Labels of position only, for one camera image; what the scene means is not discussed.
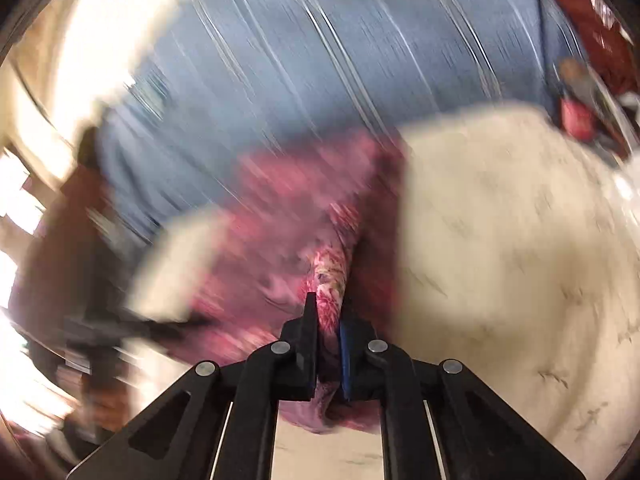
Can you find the purple floral shirt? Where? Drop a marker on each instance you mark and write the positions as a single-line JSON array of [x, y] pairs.
[[285, 220]]

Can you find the dark brown wooden headboard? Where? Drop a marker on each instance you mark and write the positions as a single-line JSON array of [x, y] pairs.
[[55, 220]]

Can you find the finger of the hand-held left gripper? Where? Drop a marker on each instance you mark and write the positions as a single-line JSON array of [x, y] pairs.
[[165, 327]]

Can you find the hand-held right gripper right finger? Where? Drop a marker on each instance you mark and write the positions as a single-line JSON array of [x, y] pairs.
[[347, 360]]

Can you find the blue plaid pillow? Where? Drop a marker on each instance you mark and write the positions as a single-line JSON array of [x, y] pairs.
[[325, 60]]

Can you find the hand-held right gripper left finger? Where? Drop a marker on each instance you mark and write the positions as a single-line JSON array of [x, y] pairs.
[[305, 350]]

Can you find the cream leaf-print bed sheet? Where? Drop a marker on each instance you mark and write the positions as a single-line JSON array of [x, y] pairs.
[[500, 270]]

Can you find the small red object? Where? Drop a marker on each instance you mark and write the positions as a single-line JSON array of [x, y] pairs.
[[577, 117]]

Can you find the red-brown glossy bag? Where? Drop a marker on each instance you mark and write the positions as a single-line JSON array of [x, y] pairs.
[[585, 15]]

